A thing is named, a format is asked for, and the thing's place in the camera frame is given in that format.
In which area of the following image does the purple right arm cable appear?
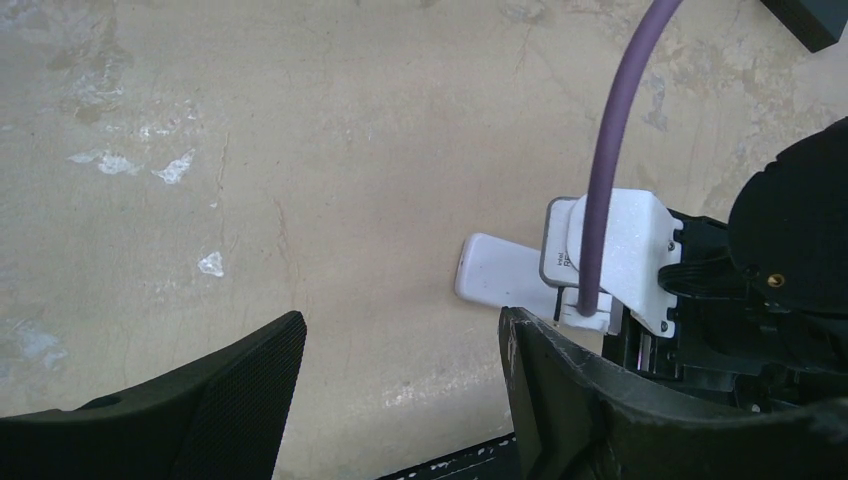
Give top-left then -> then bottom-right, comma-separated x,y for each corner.
576,0 -> 684,318

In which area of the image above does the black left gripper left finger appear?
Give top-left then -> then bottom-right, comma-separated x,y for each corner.
1,311 -> 307,479

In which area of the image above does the black flat box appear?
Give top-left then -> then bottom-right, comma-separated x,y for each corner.
761,0 -> 847,53

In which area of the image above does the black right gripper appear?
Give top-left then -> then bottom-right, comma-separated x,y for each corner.
602,211 -> 848,415

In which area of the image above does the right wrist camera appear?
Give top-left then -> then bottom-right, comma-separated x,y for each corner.
539,188 -> 683,338

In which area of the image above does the white remote control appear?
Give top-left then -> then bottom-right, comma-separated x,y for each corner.
454,233 -> 557,320

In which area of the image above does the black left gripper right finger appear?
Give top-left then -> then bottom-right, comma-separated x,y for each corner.
499,307 -> 847,479

